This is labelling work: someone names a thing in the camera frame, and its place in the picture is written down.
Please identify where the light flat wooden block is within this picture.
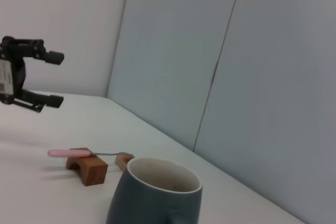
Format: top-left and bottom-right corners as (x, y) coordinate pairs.
(115, 154), (133, 172)

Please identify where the brown arched wooden block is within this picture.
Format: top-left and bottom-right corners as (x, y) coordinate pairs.
(65, 147), (109, 187)

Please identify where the pink handled metal spoon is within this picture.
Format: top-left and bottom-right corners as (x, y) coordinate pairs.
(47, 148), (135, 159)

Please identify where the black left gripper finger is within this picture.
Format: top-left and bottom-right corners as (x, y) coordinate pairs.
(13, 90), (65, 113)
(14, 38), (65, 66)

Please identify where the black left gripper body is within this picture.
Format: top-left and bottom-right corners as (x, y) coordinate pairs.
(0, 36), (27, 105)

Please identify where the grey ceramic mug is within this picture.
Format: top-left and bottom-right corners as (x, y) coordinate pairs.
(106, 157), (203, 224)

